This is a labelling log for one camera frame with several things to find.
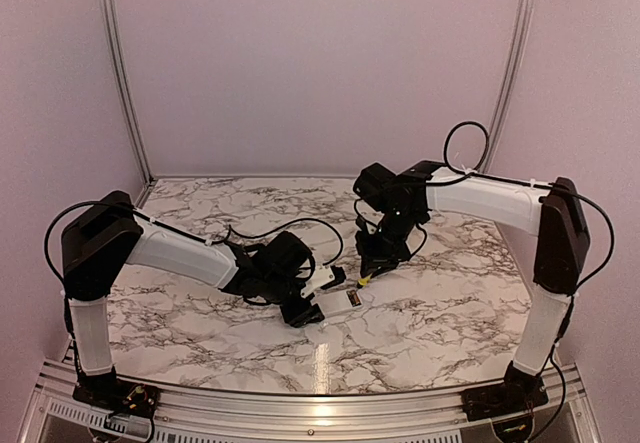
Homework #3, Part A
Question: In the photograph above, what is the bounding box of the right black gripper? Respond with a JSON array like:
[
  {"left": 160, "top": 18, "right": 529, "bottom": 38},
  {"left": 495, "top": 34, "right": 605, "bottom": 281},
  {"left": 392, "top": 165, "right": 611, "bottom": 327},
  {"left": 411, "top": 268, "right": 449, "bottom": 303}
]
[{"left": 354, "top": 207, "right": 421, "bottom": 279}]

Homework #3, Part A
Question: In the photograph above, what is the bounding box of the yellow handled screwdriver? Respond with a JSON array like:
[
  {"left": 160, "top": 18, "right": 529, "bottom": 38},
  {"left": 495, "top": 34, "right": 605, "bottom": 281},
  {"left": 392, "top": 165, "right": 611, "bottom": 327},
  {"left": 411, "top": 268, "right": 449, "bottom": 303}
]
[{"left": 357, "top": 274, "right": 373, "bottom": 288}]

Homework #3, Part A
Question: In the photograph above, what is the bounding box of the white remote control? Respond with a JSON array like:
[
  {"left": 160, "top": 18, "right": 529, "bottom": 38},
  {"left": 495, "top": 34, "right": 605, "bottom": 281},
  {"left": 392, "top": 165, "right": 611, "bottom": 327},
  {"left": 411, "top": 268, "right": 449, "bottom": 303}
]
[{"left": 314, "top": 290, "right": 360, "bottom": 318}]

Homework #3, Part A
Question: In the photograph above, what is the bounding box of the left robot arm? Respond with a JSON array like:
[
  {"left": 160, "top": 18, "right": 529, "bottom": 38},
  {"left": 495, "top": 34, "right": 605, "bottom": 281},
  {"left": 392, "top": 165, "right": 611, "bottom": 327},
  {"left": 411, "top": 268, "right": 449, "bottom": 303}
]
[{"left": 52, "top": 191, "right": 325, "bottom": 408}]

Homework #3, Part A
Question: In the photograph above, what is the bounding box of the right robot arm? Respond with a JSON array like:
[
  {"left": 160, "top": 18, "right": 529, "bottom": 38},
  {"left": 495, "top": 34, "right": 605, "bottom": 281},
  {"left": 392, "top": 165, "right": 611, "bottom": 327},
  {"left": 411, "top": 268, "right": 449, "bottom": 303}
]
[{"left": 353, "top": 161, "right": 590, "bottom": 411}]

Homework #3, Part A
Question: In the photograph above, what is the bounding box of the battery in remote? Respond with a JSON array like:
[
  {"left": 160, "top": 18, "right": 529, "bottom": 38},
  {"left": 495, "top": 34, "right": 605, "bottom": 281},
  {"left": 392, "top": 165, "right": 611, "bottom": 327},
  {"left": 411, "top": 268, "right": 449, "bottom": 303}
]
[{"left": 347, "top": 290, "right": 362, "bottom": 307}]

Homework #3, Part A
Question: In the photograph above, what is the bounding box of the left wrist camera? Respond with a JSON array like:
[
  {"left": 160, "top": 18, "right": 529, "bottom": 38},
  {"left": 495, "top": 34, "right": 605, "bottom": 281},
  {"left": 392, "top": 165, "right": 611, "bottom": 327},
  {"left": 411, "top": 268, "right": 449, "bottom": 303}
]
[{"left": 300, "top": 265, "right": 346, "bottom": 298}]

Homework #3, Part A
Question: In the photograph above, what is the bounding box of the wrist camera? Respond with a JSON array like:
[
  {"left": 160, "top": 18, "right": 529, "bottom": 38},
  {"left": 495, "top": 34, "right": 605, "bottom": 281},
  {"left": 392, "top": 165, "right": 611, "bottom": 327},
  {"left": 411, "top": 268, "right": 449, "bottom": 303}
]
[
  {"left": 356, "top": 216, "right": 377, "bottom": 235},
  {"left": 300, "top": 265, "right": 346, "bottom": 298}
]

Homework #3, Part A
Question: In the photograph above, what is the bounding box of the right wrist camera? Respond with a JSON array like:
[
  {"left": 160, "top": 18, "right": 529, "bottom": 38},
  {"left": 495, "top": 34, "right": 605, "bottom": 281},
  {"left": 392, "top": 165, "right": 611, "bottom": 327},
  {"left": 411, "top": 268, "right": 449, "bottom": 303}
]
[{"left": 356, "top": 216, "right": 377, "bottom": 235}]

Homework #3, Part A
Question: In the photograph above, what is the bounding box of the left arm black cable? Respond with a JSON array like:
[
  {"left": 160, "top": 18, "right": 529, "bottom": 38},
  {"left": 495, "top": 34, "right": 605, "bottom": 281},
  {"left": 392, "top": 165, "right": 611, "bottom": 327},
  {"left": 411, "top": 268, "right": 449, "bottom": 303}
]
[{"left": 222, "top": 219, "right": 346, "bottom": 269}]

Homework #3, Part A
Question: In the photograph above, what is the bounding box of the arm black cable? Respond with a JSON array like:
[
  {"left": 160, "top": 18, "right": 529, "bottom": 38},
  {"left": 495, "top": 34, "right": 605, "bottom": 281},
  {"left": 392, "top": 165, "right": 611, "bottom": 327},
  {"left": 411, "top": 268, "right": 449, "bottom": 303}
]
[
  {"left": 443, "top": 121, "right": 490, "bottom": 174},
  {"left": 222, "top": 219, "right": 346, "bottom": 269}
]

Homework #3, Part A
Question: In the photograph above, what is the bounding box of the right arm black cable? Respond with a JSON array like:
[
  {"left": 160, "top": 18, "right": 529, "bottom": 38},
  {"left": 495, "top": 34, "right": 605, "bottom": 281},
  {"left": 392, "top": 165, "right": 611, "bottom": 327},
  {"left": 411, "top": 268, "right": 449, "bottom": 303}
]
[{"left": 443, "top": 121, "right": 490, "bottom": 174}]

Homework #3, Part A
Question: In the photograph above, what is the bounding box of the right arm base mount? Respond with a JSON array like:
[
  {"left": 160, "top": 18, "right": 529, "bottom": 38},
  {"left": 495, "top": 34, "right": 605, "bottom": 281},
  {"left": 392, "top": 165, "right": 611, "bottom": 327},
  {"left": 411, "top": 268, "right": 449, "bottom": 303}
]
[{"left": 461, "top": 363, "right": 549, "bottom": 421}]

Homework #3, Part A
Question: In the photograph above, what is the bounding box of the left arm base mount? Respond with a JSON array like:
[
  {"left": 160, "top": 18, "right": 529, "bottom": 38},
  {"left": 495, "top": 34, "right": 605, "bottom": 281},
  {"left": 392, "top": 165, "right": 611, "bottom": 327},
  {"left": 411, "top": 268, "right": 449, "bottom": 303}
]
[{"left": 73, "top": 365, "right": 160, "bottom": 418}]

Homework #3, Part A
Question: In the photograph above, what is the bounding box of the front aluminium rail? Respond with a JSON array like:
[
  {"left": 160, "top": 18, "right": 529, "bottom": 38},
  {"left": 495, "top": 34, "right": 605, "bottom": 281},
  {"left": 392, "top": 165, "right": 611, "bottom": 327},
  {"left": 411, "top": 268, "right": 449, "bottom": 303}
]
[{"left": 29, "top": 360, "right": 601, "bottom": 443}]

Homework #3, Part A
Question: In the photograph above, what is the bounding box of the right aluminium frame post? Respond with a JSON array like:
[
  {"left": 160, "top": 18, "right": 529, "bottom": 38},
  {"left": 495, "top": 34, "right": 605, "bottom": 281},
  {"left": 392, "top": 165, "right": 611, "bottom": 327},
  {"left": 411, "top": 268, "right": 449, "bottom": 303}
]
[{"left": 482, "top": 0, "right": 535, "bottom": 172}]

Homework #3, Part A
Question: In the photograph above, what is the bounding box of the aluminium frame post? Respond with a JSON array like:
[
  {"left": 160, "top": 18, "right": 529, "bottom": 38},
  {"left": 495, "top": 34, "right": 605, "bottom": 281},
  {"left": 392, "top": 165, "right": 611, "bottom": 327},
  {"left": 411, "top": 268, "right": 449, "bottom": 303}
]
[
  {"left": 100, "top": 0, "right": 154, "bottom": 184},
  {"left": 482, "top": 0, "right": 535, "bottom": 172}
]

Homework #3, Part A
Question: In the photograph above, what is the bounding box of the left aluminium frame post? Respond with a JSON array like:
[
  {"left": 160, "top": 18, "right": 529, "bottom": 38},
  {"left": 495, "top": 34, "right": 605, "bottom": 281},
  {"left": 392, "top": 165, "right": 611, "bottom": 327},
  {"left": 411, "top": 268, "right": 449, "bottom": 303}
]
[{"left": 100, "top": 0, "right": 154, "bottom": 184}]

